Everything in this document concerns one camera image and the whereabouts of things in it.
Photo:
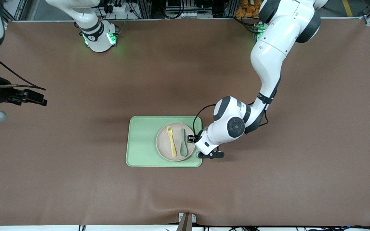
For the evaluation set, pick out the small metal table bracket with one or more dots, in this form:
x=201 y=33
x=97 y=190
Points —
x=194 y=218

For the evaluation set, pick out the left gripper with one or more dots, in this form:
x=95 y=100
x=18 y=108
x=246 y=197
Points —
x=196 y=138

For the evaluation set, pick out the green plastic spoon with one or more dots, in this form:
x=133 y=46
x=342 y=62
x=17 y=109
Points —
x=183 y=147

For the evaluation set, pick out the beige round plate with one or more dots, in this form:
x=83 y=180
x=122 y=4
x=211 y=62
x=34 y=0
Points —
x=162 y=141

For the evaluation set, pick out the orange bread roll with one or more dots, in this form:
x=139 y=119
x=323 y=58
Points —
x=255 y=13
x=244 y=4
x=239 y=13

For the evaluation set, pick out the aluminium frame profile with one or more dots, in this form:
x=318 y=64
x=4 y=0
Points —
x=20 y=9

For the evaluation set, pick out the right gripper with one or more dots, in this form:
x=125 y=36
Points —
x=1 y=95

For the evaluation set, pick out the light green rectangular tray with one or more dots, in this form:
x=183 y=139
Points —
x=141 y=141

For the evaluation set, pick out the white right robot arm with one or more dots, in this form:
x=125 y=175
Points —
x=98 y=38

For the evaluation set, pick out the white power strip with plugs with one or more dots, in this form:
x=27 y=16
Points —
x=120 y=9

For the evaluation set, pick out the long white socket strip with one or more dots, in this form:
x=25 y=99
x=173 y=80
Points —
x=188 y=15

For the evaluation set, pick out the brown wooden post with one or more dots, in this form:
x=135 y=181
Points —
x=185 y=224

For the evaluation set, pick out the brown table mat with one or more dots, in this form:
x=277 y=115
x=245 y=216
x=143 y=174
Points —
x=75 y=160

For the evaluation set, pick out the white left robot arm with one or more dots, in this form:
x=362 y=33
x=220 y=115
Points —
x=271 y=54

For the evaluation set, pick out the yellow plastic fork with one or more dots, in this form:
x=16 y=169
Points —
x=172 y=142

